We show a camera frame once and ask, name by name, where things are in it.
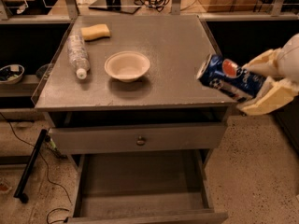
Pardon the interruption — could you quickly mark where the grey drawer cabinet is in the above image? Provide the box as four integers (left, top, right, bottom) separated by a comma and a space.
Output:
36, 15, 233, 224

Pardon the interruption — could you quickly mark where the clear plastic water bottle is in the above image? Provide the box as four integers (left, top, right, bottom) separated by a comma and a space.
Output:
67, 35, 90, 79

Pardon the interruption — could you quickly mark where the black floor cable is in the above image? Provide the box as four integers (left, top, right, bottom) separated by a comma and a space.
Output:
0, 112, 73, 224

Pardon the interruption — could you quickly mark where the white paper bowl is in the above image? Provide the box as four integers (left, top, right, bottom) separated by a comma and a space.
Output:
105, 51, 150, 82

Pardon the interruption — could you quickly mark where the yellow sponge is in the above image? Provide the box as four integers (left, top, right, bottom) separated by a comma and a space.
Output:
80, 24, 110, 41

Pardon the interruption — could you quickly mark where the open grey middle drawer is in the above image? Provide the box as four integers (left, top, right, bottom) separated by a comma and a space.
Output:
67, 150, 228, 224

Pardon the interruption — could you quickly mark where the grey top drawer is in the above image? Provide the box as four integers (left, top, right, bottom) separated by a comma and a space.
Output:
50, 123, 227, 154

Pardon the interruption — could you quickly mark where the round metal drawer knob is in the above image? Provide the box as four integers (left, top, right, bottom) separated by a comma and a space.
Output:
136, 136, 146, 146

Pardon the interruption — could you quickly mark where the black monitor stand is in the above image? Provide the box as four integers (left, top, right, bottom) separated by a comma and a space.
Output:
89, 0, 140, 14

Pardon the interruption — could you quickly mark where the bowl with dark items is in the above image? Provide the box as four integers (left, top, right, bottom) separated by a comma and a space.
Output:
0, 64, 24, 84

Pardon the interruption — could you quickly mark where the black bar on floor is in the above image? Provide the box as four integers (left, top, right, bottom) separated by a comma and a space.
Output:
14, 129, 47, 203

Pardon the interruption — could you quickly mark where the blue pepsi can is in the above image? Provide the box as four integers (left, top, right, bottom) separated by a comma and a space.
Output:
196, 54, 265, 103

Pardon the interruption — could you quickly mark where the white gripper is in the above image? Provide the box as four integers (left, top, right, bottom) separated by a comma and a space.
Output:
236, 34, 299, 116

